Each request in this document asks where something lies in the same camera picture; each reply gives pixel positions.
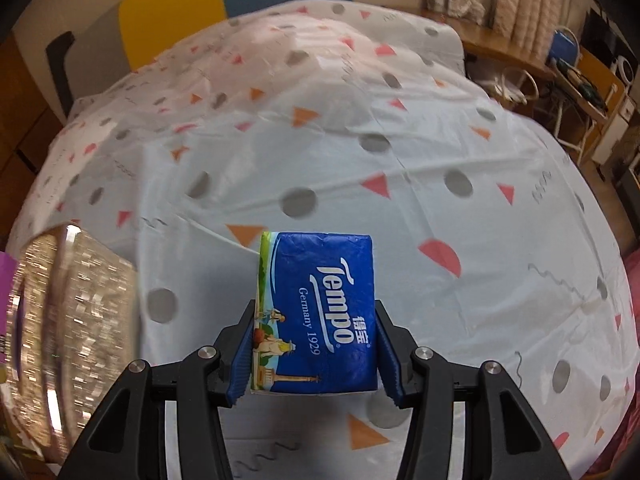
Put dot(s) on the white round fan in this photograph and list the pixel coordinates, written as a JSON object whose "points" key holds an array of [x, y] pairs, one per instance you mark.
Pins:
{"points": [[622, 69]]}

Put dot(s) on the ornate gold tissue box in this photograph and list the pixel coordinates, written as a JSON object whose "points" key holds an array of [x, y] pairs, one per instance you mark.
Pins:
{"points": [[70, 330]]}

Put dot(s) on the blue folding chair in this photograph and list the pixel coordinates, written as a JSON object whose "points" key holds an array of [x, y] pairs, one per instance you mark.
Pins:
{"points": [[565, 45]]}

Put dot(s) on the grey yellow blue headboard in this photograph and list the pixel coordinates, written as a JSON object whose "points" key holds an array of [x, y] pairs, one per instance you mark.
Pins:
{"points": [[175, 5]]}

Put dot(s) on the small boxes on desk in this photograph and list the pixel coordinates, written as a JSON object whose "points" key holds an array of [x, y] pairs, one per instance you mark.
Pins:
{"points": [[452, 0]]}

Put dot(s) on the black television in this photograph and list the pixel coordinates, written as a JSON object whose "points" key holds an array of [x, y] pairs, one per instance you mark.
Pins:
{"points": [[602, 30]]}

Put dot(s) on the wooden desk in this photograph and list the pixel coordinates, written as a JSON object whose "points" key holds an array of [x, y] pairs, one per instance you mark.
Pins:
{"points": [[500, 45]]}

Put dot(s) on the wooden wardrobe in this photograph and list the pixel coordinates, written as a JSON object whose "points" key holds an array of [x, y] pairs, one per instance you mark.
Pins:
{"points": [[20, 110]]}

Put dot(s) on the blue tissue packet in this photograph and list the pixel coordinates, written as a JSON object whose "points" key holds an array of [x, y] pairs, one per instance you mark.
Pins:
{"points": [[320, 310]]}

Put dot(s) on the beige patterned curtain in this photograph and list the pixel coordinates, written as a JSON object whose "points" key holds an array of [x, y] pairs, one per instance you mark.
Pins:
{"points": [[530, 5]]}

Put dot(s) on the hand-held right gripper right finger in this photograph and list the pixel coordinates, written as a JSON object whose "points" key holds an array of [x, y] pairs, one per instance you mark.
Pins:
{"points": [[390, 360]]}

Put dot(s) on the wooden board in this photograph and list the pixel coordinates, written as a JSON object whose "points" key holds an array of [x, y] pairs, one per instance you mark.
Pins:
{"points": [[605, 110]]}

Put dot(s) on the white tote bag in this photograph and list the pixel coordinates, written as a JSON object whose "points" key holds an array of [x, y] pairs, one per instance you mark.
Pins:
{"points": [[515, 91]]}

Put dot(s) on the purple cardboard box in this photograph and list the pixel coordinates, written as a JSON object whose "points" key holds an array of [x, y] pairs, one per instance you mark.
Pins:
{"points": [[7, 300]]}

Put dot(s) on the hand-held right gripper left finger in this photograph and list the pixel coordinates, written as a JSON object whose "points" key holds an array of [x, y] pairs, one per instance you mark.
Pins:
{"points": [[240, 360]]}

